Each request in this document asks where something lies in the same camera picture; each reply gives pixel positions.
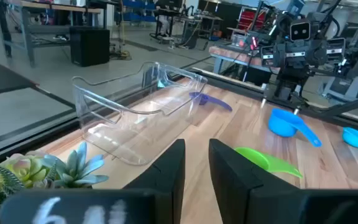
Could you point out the artificial succulent plant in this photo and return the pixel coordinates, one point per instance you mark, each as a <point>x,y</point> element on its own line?
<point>23,168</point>

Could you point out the clear plastic basket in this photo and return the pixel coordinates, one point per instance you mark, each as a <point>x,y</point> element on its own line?
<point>104,137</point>

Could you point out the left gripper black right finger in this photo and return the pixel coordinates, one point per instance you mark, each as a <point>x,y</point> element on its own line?
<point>228,174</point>

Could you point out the red storage rack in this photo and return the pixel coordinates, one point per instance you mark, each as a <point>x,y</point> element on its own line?
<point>250,18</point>

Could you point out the grey-blue metal table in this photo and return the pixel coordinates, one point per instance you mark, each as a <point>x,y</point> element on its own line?
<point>353,87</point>

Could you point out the black floor mat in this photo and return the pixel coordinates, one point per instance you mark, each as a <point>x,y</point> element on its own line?
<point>2,74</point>

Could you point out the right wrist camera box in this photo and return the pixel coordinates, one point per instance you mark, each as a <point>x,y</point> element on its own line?
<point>300,30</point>

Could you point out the blue measuring cup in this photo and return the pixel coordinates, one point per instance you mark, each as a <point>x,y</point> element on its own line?
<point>283,124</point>

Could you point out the purple measuring cup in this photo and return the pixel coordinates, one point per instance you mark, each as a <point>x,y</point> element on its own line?
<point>202,98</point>

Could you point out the blue storage bins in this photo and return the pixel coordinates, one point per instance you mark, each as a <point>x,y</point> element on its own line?
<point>135,15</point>

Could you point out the grey metal workbench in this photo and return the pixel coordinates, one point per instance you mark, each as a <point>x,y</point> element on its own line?
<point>26,29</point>

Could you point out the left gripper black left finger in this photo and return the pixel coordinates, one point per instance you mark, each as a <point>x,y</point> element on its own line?
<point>169,174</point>

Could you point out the wooden-top work table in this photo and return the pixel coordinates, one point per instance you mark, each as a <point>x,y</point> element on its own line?
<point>228,54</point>

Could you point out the green measuring cup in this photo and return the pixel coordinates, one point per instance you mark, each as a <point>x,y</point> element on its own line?
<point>259,158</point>

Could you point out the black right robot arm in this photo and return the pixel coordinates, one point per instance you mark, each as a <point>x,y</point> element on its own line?
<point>315,20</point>

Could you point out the black cabinet box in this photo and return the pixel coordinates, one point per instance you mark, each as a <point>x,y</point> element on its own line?
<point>89,46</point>

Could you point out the black-framed desk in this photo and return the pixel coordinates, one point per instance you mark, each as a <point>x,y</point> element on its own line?
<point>194,34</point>

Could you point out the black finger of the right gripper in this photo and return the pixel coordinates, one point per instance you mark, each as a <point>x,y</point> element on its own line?
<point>297,104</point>
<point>266,95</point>

